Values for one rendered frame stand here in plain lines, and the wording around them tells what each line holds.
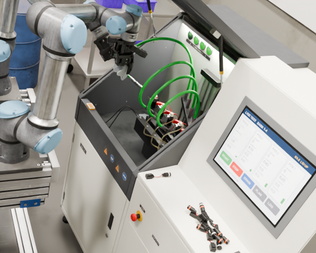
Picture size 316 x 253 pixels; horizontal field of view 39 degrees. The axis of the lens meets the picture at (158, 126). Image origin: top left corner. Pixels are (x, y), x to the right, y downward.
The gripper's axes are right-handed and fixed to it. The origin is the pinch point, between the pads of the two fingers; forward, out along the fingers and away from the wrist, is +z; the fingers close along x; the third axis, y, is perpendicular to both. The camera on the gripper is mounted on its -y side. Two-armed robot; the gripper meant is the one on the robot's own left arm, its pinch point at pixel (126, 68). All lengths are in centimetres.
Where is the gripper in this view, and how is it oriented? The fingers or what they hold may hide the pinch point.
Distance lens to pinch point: 225.6
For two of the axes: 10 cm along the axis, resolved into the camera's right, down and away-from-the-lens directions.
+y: -8.7, 4.5, 2.0
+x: -0.3, 3.5, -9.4
